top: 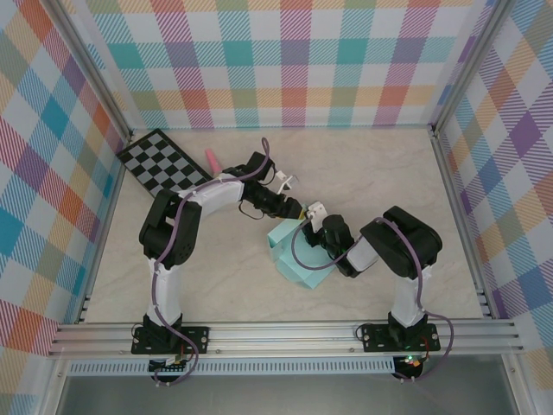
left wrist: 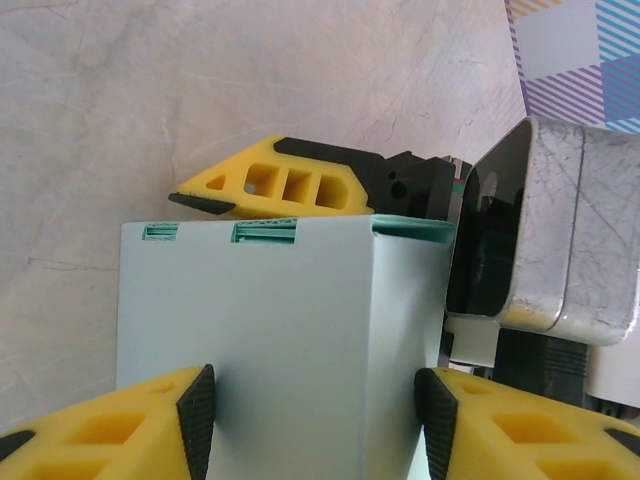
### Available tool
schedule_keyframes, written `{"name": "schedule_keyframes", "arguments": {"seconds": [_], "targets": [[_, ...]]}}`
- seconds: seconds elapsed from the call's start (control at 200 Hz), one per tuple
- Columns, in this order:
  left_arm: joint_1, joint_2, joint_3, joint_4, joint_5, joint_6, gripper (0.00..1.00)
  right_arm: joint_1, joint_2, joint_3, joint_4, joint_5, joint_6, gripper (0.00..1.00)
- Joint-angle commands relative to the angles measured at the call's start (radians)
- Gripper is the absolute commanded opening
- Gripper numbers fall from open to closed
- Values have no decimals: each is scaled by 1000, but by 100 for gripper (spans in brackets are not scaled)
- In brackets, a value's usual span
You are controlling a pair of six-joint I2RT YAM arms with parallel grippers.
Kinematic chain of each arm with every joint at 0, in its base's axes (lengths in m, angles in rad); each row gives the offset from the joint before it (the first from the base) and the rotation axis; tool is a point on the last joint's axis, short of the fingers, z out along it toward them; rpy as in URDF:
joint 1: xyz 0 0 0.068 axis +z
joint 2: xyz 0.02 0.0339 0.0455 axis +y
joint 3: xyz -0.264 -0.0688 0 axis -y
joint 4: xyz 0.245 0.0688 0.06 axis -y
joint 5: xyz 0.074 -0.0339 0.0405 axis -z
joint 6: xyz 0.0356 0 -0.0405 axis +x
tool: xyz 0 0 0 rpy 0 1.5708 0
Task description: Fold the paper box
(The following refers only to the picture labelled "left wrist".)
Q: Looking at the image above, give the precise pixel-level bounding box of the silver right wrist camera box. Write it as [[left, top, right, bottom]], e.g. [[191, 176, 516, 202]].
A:
[[443, 117, 640, 347]]

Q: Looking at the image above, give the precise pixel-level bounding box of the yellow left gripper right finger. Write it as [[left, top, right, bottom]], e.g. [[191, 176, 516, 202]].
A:
[[413, 367, 640, 480]]

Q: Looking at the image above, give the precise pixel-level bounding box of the mint green paper box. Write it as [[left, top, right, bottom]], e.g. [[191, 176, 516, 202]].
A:
[[115, 213, 457, 480]]

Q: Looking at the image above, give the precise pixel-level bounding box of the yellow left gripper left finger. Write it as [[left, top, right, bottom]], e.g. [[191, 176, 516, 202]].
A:
[[0, 363, 217, 480]]

